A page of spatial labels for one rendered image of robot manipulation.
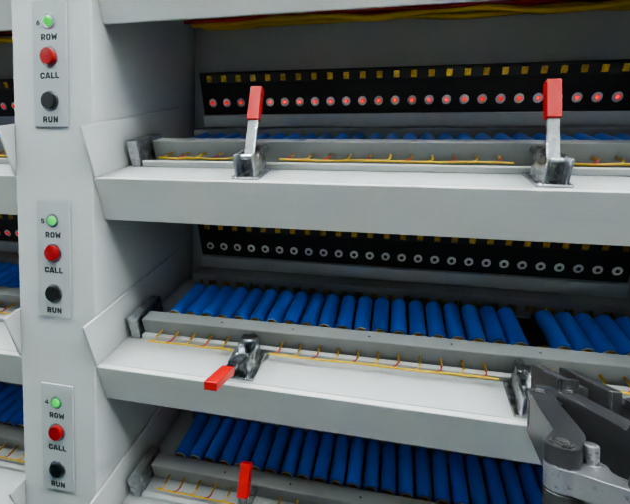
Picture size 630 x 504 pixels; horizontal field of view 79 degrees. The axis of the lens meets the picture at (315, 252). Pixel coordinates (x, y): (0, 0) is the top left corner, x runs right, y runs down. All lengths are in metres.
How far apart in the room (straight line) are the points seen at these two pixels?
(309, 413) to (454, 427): 0.13
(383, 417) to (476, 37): 0.47
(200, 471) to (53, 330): 0.24
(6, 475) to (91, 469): 0.18
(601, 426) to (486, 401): 0.17
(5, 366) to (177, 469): 0.23
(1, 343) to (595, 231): 0.62
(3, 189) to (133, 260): 0.15
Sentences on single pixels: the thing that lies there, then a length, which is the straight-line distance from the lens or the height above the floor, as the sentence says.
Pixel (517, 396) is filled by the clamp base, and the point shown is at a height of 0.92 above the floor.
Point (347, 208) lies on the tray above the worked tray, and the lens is 0.35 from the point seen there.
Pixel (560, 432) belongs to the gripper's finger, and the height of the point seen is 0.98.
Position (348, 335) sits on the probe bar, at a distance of 0.41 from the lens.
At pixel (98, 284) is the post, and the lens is 0.46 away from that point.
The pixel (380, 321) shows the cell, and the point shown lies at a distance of 0.44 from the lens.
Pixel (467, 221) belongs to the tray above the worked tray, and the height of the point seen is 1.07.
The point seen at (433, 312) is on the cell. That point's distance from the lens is 0.47.
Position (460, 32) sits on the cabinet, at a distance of 0.59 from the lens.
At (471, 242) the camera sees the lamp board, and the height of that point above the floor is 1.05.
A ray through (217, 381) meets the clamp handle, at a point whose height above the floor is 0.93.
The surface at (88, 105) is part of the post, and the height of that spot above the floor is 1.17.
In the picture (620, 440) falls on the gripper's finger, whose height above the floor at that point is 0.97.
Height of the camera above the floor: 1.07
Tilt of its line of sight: 5 degrees down
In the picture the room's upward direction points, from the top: 3 degrees clockwise
